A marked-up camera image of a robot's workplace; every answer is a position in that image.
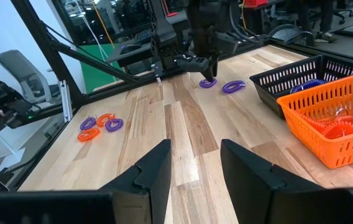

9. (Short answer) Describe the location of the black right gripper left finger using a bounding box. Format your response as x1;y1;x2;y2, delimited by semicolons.
100;139;172;224

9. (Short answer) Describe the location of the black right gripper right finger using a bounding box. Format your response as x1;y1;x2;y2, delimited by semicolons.
221;139;351;224

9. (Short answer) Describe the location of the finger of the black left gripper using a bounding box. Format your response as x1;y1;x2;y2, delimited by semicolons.
173;55;210;73
201;55;219;82

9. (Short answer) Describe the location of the grey desk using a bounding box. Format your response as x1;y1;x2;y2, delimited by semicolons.
163;11;193;34

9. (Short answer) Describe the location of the red box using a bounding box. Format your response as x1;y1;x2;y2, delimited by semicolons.
243;0;269;9

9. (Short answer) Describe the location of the black computer mouse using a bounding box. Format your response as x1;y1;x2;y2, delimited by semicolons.
121;42;142;55

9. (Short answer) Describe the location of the black plastic basket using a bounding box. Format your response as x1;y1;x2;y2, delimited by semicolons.
249;54;353;119

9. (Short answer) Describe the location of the black floor fan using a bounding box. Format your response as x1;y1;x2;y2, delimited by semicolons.
268;24;305;43

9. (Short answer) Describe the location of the grey desk shelf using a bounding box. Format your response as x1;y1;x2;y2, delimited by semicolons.
105;46;157;68

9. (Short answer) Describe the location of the orange plastic basket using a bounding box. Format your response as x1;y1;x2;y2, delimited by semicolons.
276;68;353;169

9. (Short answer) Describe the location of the green panel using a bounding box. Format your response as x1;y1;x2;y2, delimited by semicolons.
76;43;124;94

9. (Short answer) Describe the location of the person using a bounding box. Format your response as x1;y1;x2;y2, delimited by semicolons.
297;0;341;44

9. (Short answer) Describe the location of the black office chair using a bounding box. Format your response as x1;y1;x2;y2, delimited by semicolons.
331;0;353;26

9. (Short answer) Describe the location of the light grey office chair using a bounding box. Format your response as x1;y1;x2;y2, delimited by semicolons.
0;49;60;105

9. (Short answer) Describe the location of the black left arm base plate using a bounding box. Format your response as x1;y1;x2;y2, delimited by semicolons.
151;58;180;85

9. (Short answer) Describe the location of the yellow cable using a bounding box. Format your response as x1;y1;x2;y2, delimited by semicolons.
240;0;247;30
92;1;116;49

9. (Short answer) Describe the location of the silver frame bracket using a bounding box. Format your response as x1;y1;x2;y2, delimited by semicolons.
57;79;73;123

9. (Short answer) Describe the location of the black aluminium frame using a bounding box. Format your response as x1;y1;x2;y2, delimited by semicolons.
0;0;353;192

